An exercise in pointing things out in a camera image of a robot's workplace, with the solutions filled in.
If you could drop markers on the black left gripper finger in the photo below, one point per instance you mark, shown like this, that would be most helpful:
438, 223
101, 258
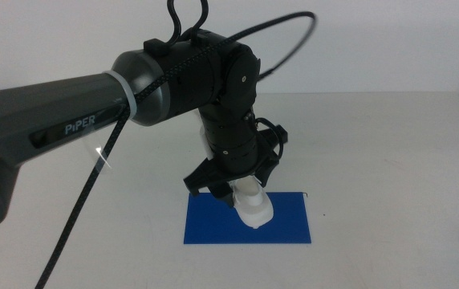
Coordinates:
222, 196
265, 176

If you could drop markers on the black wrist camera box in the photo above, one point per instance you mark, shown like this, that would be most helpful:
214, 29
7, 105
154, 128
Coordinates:
274, 135

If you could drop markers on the white zip tie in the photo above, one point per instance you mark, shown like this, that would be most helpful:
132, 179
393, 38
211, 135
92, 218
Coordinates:
130, 94

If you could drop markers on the blue rectangular mat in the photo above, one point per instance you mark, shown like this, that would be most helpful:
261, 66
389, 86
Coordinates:
205, 226

